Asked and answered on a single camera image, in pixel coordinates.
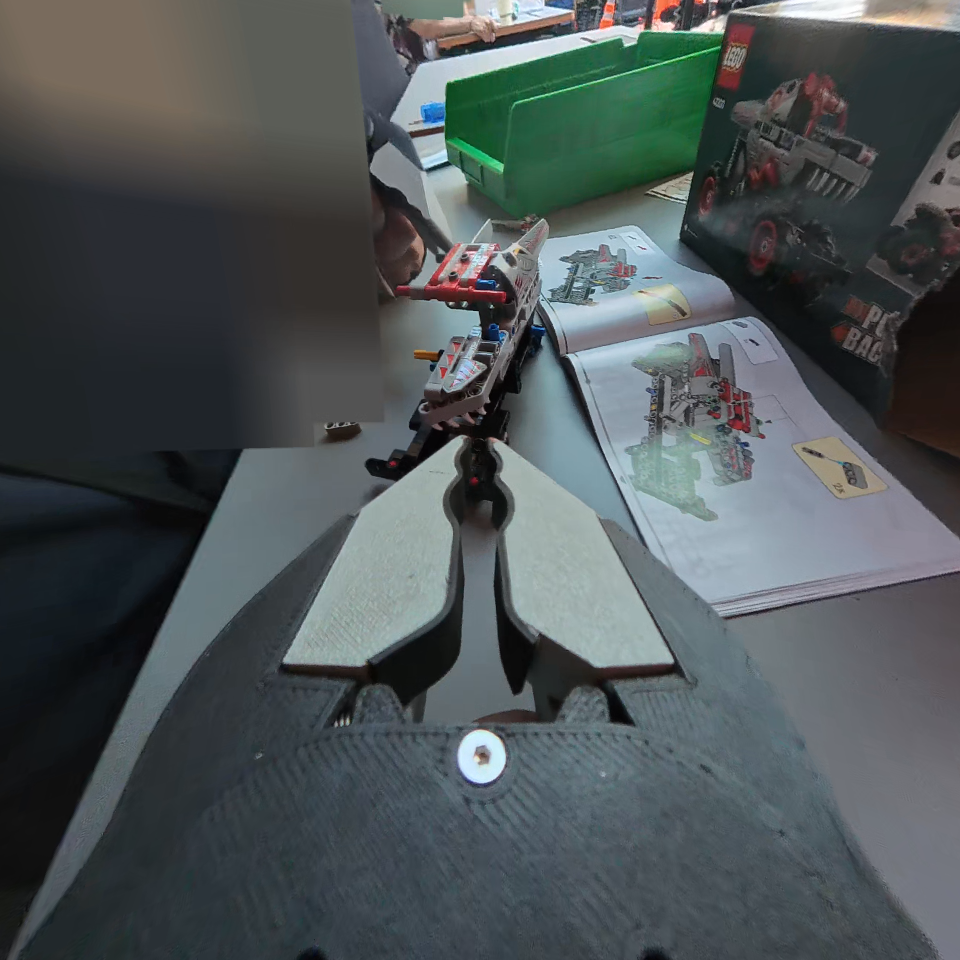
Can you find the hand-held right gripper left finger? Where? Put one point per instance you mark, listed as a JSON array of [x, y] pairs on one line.
[[375, 577]]

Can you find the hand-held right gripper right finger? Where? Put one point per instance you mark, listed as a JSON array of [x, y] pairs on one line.
[[585, 577]]

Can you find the grey red lego truck model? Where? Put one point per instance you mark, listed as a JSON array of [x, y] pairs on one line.
[[480, 352]]

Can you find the small grey red lego piece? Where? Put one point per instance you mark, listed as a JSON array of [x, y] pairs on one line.
[[519, 223]]

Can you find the lego instruction booklet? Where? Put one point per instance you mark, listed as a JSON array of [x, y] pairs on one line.
[[750, 525]]

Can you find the lego sticker sheet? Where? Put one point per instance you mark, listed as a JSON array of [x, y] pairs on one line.
[[671, 187]]

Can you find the black lego set box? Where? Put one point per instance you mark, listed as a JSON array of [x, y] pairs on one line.
[[795, 187]]

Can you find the person's left hand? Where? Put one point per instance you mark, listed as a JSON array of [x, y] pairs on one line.
[[401, 255]]

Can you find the green plastic bin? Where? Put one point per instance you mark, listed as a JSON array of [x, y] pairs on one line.
[[570, 150]]

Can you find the person's dark blue jacket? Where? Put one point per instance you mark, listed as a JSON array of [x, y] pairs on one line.
[[75, 637]]

